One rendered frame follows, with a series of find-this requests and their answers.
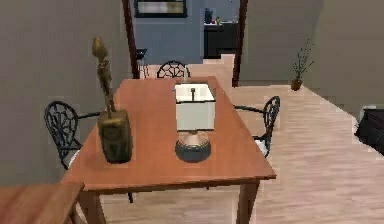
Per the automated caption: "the white shade table lamp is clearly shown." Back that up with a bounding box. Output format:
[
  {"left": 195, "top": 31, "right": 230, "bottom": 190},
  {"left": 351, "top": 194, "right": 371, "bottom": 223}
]
[{"left": 174, "top": 82, "right": 217, "bottom": 164}]

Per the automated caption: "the brown wooden dining table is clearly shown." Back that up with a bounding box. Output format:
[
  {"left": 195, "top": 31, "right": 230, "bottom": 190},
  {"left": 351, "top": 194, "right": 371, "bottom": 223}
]
[{"left": 60, "top": 75, "right": 277, "bottom": 224}]

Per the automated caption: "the black metal dining chair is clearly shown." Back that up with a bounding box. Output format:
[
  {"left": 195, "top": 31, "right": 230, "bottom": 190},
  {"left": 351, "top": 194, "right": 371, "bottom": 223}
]
[
  {"left": 234, "top": 95, "right": 281, "bottom": 159},
  {"left": 156, "top": 60, "right": 192, "bottom": 80},
  {"left": 44, "top": 100, "right": 102, "bottom": 171}
]

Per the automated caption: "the black kitchen cabinet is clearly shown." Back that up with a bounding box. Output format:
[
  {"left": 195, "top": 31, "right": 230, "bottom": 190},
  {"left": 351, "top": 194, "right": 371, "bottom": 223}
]
[{"left": 203, "top": 22, "right": 240, "bottom": 60}]

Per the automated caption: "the bronze statue on block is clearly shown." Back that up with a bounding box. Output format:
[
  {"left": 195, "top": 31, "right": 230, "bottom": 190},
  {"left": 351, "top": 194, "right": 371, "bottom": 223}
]
[{"left": 91, "top": 36, "right": 134, "bottom": 165}]

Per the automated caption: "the potted green house plant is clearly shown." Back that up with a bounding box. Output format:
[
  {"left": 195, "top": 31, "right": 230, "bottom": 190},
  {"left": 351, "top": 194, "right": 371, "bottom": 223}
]
[{"left": 290, "top": 37, "right": 316, "bottom": 92}]

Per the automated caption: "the black low furniture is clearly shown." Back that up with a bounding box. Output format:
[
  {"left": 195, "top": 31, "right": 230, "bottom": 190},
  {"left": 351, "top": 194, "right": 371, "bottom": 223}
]
[{"left": 354, "top": 108, "right": 384, "bottom": 156}]

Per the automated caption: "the brown wooden side table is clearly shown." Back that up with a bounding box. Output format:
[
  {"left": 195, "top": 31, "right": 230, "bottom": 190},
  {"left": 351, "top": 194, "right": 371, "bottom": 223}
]
[{"left": 0, "top": 182, "right": 86, "bottom": 224}]

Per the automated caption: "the black framed wall picture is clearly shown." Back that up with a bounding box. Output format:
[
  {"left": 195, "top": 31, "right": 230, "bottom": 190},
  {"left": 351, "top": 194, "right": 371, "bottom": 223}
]
[{"left": 133, "top": 0, "right": 188, "bottom": 19}]

